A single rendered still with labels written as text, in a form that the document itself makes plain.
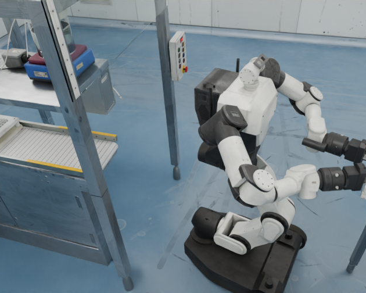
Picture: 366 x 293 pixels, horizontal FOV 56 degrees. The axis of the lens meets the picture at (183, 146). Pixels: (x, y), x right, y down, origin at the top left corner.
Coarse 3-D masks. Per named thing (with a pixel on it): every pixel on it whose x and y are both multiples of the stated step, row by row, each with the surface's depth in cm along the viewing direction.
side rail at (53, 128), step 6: (24, 120) 189; (24, 126) 190; (30, 126) 188; (36, 126) 187; (42, 126) 185; (48, 126) 184; (54, 126) 183; (60, 132) 184; (66, 132) 182; (102, 138) 177; (108, 138) 176; (114, 138) 174
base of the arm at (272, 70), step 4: (268, 60) 150; (272, 60) 152; (276, 60) 153; (268, 64) 150; (272, 64) 151; (276, 64) 152; (264, 68) 149; (268, 68) 150; (272, 68) 151; (276, 68) 152; (264, 72) 148; (268, 72) 149; (272, 72) 151; (276, 72) 152; (264, 76) 148; (268, 76) 149; (272, 76) 150; (276, 76) 151; (272, 80) 150; (276, 80) 151; (276, 84) 152
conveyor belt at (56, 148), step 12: (24, 132) 187; (36, 132) 186; (48, 132) 186; (12, 144) 179; (24, 144) 178; (36, 144) 178; (48, 144) 177; (60, 144) 177; (72, 144) 176; (96, 144) 175; (108, 144) 175; (24, 156) 171; (36, 156) 170; (48, 156) 170; (60, 156) 170; (72, 156) 169; (108, 156) 169
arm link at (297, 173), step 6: (294, 168) 125; (300, 168) 124; (306, 168) 123; (312, 168) 124; (288, 174) 123; (294, 174) 122; (300, 174) 121; (306, 174) 122; (294, 180) 120; (300, 180) 121; (300, 186) 121
